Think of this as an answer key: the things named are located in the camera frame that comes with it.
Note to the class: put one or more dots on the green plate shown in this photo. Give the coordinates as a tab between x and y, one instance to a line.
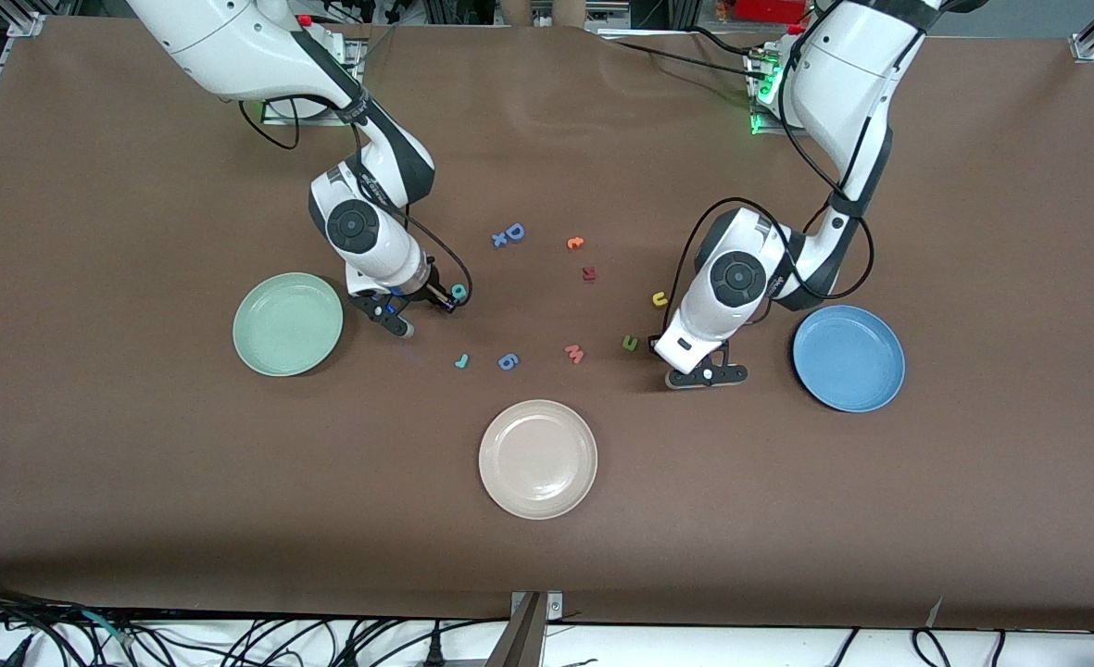
287	324

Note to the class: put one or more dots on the aluminium frame rail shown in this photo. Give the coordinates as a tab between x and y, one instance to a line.
454	9

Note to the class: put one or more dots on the blue foam number 6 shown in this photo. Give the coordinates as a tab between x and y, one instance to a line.
508	361

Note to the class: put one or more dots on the blue foam letter D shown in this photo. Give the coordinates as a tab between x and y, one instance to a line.
509	232

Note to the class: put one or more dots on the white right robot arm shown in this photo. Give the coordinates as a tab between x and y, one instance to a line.
232	46

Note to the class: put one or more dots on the grey metal bar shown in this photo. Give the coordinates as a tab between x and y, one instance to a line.
521	639

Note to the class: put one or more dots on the small metal clamp plate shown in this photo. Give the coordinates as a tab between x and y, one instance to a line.
554	604

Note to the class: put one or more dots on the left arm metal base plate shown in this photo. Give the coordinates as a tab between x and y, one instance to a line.
760	128

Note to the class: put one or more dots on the white paper tag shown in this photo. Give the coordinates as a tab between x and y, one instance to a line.
934	611

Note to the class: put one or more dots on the red box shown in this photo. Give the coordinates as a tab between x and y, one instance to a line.
769	9

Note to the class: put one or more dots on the blue plate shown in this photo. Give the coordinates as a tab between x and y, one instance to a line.
848	358

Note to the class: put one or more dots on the pink foam letter M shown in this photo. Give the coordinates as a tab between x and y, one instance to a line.
574	353

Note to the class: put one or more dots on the black power plug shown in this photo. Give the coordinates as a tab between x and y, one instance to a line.
433	650

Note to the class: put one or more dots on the brown table cover sheet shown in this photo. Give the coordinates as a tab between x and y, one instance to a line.
546	556

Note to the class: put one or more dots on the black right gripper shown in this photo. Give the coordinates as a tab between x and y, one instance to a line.
434	295

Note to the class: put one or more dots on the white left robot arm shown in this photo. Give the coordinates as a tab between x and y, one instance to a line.
843	74

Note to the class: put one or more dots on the aluminium corner bracket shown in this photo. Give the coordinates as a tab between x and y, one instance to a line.
1087	48
28	25

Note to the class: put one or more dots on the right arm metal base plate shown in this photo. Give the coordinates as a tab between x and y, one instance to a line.
273	119

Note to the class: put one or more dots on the beige plate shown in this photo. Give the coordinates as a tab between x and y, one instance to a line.
537	459

